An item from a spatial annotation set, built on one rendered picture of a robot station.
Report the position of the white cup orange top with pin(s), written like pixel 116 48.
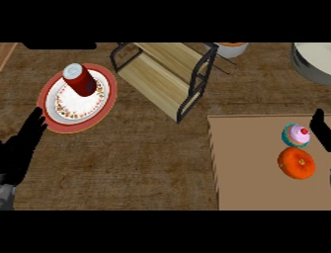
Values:
pixel 230 48

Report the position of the wooden tiered shelf black frame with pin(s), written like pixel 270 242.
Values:
pixel 170 79

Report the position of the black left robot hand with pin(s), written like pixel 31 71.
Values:
pixel 13 154

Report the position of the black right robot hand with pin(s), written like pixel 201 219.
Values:
pixel 329 131

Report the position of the red can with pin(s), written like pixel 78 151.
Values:
pixel 81 80

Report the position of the grey pot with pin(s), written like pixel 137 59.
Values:
pixel 325 61

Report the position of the pink frosted cupcake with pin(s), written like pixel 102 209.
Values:
pixel 298 134

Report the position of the red placemat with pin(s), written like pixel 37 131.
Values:
pixel 79 98

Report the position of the orange squash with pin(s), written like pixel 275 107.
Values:
pixel 297 162

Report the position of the white floral plate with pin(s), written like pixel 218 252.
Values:
pixel 76 102

